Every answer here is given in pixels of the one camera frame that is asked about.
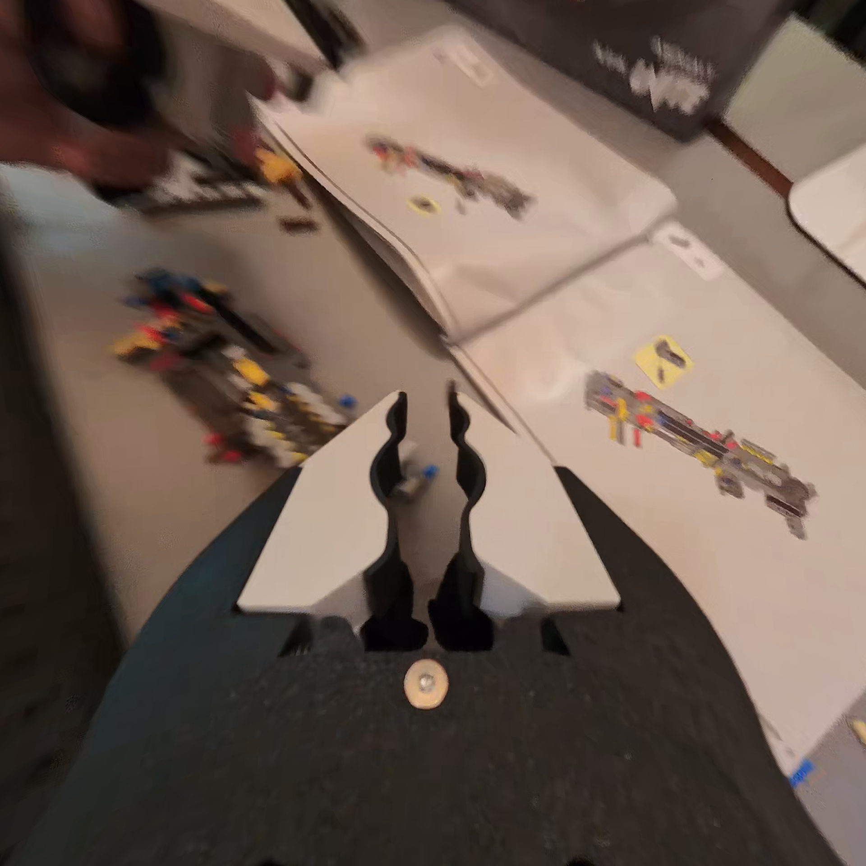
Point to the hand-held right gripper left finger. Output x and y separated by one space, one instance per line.
318 541

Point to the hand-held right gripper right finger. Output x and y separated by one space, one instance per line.
534 541

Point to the black lego beam assembly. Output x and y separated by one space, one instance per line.
196 193

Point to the small grey lego piece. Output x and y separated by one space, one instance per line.
408 484

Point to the blue lego pin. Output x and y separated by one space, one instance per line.
428 471

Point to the partly built lego chassis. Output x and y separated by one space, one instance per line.
237 379

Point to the yellow lego piece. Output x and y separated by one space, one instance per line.
277 167

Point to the brown lego axle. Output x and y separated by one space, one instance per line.
300 196
298 225

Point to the lego instruction booklet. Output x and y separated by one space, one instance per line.
541 284

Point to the tan lego pin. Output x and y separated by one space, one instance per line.
858 731

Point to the lego set box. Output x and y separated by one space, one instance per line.
609 40

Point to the person's left hand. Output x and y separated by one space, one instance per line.
101 159

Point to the blue tape strip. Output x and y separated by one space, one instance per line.
802 772

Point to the white desk stand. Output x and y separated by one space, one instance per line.
839 210

